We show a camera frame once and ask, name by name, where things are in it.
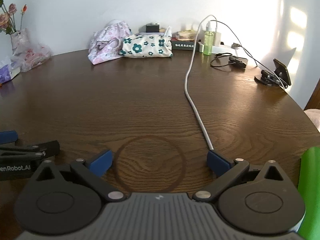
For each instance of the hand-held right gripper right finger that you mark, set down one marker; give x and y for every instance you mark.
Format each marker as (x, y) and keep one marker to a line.
(218, 163)

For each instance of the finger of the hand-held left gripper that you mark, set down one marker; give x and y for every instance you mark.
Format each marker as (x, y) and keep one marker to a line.
(8, 137)
(48, 148)

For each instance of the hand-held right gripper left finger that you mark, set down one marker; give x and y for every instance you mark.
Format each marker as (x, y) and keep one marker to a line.
(101, 163)

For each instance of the white teal-flowered pants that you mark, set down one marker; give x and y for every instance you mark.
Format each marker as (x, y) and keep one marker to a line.
(145, 46)

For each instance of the purple tissue pack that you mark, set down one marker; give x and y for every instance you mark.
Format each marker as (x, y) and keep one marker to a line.
(7, 72)

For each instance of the clear red-printed plastic bag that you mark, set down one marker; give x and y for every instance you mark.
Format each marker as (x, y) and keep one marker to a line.
(33, 56)

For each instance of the plastic-wrapped vase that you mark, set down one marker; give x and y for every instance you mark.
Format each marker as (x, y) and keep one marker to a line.
(19, 41)

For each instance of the pale pink cloth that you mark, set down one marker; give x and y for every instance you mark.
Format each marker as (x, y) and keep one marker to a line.
(313, 118)

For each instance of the black phone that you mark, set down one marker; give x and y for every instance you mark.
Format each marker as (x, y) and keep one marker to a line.
(282, 71)

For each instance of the white power strip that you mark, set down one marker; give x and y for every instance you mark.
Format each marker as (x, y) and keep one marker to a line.
(225, 48)

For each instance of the purple floral garment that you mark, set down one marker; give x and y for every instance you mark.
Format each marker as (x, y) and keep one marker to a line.
(107, 43)

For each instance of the green spray bottle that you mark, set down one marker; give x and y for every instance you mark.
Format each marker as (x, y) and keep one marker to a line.
(208, 43)

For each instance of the black box with white print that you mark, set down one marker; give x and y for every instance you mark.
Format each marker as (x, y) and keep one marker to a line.
(183, 45)

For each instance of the white charger adapter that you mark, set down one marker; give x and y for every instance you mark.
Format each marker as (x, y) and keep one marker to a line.
(217, 36)

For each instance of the white tube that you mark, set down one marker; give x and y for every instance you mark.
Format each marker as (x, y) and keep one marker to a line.
(167, 32)

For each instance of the small grey device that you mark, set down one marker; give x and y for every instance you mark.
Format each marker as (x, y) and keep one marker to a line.
(153, 27)

